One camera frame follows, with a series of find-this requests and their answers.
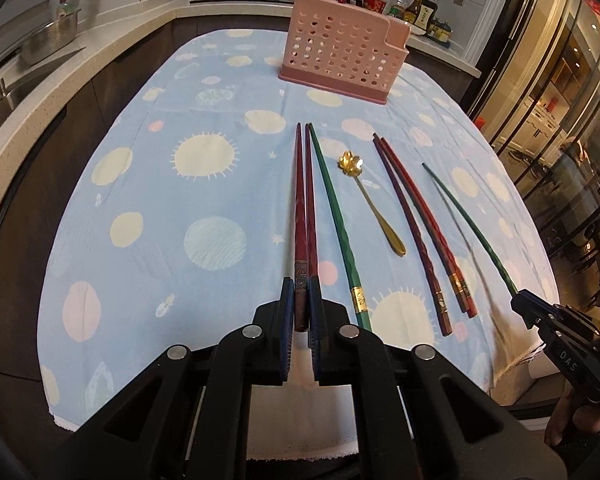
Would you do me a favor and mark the pink perforated utensil holder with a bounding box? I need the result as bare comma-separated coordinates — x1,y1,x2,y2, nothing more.
278,0,412,106

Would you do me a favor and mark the person's right hand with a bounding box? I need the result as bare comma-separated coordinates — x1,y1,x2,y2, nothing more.
546,395,600,449

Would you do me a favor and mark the dark soy sauce bottle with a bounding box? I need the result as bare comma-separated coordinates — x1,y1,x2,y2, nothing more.
420,0,440,36

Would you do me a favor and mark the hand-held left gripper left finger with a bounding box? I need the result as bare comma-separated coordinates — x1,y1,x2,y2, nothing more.
45,276,297,480

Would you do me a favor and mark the dark red chopstick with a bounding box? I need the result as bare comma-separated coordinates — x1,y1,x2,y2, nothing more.
304,123,319,286
293,122,311,332

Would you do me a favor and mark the stainless steel pot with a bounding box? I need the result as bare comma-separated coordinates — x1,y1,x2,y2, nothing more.
19,7,83,67

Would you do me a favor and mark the blue planet print tablecloth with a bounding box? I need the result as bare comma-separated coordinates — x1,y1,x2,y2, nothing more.
40,27,561,461

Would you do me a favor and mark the green chopstick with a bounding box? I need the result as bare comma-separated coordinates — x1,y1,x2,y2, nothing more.
308,124,374,331
422,163,519,296

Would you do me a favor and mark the maroon chopstick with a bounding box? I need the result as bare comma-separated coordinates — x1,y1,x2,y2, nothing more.
373,133,454,337

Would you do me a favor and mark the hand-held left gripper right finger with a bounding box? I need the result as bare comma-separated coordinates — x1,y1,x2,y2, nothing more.
307,276,567,480

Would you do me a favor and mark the gold flower spoon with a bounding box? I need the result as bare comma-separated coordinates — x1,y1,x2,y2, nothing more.
336,154,407,257

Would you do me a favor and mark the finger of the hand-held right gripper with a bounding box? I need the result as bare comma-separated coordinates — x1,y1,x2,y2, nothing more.
511,292,559,332

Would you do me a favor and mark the glass sliding door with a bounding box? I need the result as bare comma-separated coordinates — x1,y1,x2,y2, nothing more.
467,0,600,321

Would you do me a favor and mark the steel kitchen sink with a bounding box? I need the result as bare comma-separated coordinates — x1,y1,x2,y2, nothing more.
0,47,87,131

